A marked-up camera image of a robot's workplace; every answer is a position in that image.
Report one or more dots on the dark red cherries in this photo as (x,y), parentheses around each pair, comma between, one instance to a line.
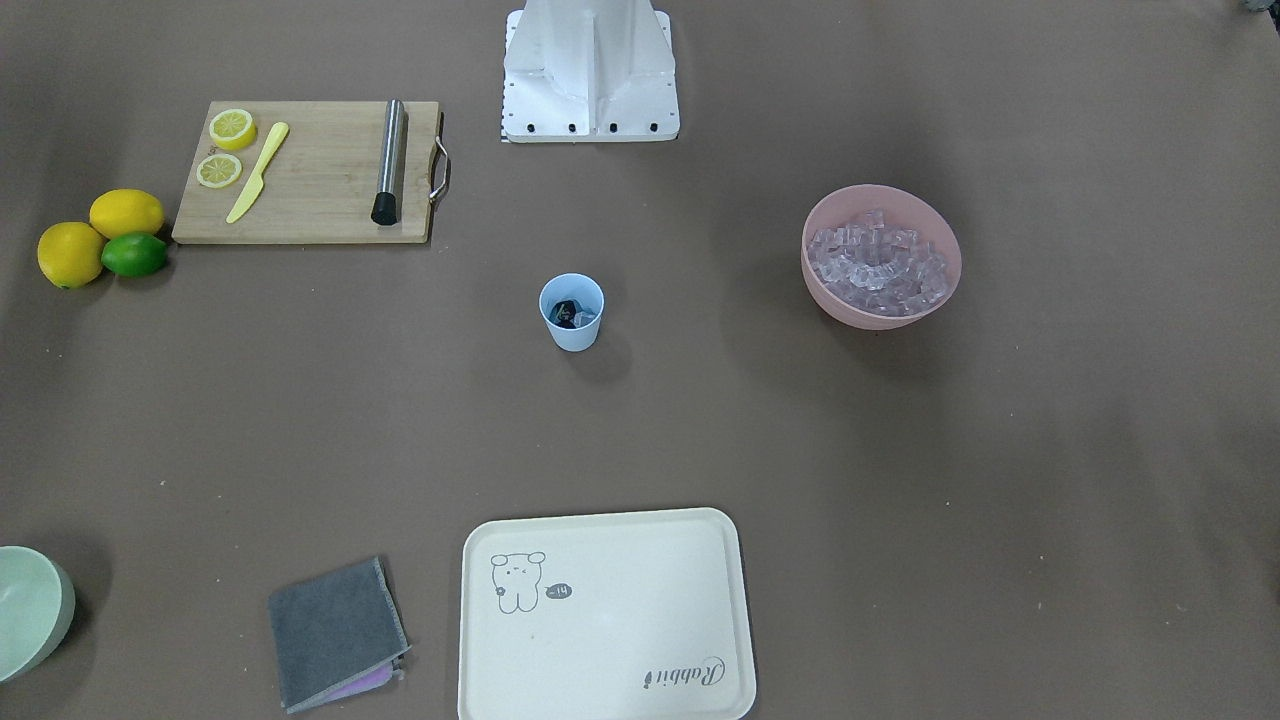
(568,314)

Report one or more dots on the clear ice cubes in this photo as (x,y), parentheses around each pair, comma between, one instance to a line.
(873,264)

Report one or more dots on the light blue cup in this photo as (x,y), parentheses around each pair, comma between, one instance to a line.
(582,289)

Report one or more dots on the cream rabbit tray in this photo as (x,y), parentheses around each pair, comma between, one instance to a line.
(628,615)

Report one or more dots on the pink bowl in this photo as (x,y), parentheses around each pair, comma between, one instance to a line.
(907,209)

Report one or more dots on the steel muddler black tip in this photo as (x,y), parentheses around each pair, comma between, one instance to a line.
(387,205)

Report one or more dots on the wooden cutting board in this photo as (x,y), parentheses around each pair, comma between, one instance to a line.
(321,184)

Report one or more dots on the grey folded cloth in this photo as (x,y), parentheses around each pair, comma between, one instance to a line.
(336,635)

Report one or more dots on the yellow plastic knife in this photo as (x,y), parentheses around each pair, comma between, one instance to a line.
(255,182)

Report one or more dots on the lemon half lower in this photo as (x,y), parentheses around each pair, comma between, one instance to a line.
(218,171)

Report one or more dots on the lemon half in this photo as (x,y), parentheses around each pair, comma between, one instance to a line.
(218,171)
(232,129)

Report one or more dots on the lemon half upper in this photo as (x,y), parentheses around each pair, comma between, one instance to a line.
(232,129)

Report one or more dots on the green lime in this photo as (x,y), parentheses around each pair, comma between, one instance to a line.
(134,254)

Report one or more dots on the yellow lemon upper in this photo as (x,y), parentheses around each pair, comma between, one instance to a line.
(125,211)

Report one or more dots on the yellow lemon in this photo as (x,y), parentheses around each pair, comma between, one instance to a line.
(125,211)
(69,254)

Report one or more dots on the mint green bowl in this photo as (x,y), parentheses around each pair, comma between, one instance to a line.
(38,602)

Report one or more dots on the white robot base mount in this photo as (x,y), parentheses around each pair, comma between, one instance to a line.
(589,71)

